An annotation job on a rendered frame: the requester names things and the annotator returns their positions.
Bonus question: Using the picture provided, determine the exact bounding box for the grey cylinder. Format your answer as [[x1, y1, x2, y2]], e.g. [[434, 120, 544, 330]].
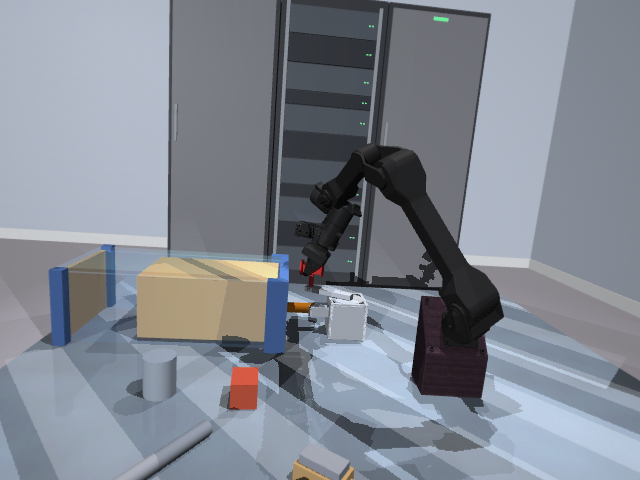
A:
[[142, 348, 177, 402]]

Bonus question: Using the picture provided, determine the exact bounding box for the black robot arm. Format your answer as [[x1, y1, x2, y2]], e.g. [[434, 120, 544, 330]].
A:
[[310, 143, 504, 349]]

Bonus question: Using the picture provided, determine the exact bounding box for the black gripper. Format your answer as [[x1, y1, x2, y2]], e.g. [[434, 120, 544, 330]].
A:
[[301, 218, 345, 277]]

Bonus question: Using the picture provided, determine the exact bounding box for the grey metal rod with square end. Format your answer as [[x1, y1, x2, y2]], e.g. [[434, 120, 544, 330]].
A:
[[113, 420, 213, 480]]

